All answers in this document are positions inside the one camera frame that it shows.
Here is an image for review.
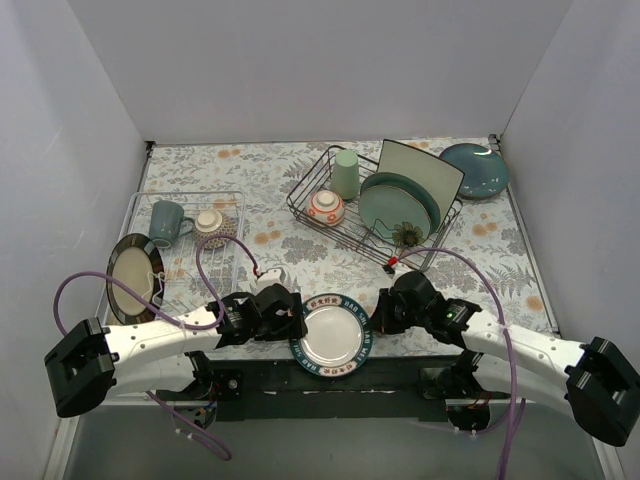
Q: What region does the white plate lettered rim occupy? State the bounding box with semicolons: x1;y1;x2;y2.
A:
289;293;373;378

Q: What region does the green flower deep plate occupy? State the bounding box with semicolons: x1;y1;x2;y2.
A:
358;185;434;248

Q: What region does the black wire dish rack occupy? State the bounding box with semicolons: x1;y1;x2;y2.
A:
286;144;463;270

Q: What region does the orange patterned bowl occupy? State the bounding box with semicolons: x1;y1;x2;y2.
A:
305;190;345;227

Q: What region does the white square plate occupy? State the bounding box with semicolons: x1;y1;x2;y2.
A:
377;139;464;230

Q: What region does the green round plate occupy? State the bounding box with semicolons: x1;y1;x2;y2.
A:
360;172;441;234

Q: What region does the green cup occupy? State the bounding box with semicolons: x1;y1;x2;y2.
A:
330;150;360;201

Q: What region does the dark teal round plate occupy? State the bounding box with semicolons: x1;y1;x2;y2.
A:
358;172;441;238

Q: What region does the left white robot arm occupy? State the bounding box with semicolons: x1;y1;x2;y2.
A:
44;284;307;418

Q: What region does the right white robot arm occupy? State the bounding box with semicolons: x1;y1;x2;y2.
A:
372;271;639;447

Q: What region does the brown patterned bowl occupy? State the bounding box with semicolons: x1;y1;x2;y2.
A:
193;209;237;250

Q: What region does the floral table mat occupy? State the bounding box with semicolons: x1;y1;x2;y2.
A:
98;136;560;363

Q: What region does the grey blue mug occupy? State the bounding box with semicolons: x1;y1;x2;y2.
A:
149;200;195;249

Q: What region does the black rimmed round plate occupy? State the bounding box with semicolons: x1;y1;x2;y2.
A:
106;233;165;325

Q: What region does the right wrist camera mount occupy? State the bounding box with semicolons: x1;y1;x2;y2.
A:
383;257;412;282

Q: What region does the white wire dish rack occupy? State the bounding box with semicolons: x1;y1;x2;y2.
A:
120;190;246;317

